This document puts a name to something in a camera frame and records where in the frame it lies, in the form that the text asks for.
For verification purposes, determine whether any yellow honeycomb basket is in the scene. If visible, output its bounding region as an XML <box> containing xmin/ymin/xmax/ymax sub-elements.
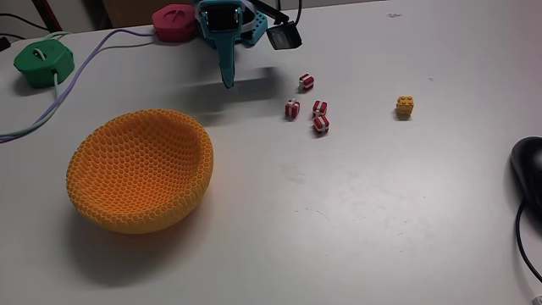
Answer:
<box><xmin>65</xmin><ymin>108</ymin><xmax>215</xmax><ymax>235</ymax></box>

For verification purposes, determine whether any yellow toy brick cube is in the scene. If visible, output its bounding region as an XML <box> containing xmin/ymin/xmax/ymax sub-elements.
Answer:
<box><xmin>395</xmin><ymin>95</ymin><xmax>415</xmax><ymax>117</ymax></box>

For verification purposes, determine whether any pink plastic puck box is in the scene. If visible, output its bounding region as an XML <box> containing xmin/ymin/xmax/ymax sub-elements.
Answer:
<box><xmin>152</xmin><ymin>3</ymin><xmax>198</xmax><ymax>43</ymax></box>

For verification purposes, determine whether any red metal pole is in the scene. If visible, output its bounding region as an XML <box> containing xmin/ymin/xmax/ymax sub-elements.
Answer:
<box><xmin>31</xmin><ymin>0</ymin><xmax>63</xmax><ymax>33</ymax></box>

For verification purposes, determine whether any green plastic puck box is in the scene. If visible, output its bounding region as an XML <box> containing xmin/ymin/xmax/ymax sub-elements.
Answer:
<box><xmin>13</xmin><ymin>38</ymin><xmax>75</xmax><ymax>90</ymax></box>

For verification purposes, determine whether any black computer mouse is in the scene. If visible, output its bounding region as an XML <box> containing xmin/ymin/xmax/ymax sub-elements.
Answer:
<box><xmin>510</xmin><ymin>136</ymin><xmax>542</xmax><ymax>213</ymax></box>

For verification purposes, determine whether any white flat ribbon cable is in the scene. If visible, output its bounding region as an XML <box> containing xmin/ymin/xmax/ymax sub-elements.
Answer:
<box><xmin>193</xmin><ymin>0</ymin><xmax>264</xmax><ymax>36</ymax></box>

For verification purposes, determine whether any purple cable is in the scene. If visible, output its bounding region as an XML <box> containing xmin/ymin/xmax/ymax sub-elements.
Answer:
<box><xmin>0</xmin><ymin>28</ymin><xmax>156</xmax><ymax>144</ymax></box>

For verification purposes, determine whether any light green cable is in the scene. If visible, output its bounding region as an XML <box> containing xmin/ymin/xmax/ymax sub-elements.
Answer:
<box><xmin>0</xmin><ymin>30</ymin><xmax>73</xmax><ymax>141</ymax></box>

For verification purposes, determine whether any thin black cable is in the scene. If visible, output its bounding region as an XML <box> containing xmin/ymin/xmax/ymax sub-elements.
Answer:
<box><xmin>0</xmin><ymin>12</ymin><xmax>50</xmax><ymax>33</ymax></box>

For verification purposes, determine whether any black mouse cable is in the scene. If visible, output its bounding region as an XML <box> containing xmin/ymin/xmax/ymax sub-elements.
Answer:
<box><xmin>514</xmin><ymin>198</ymin><xmax>542</xmax><ymax>284</ymax></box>

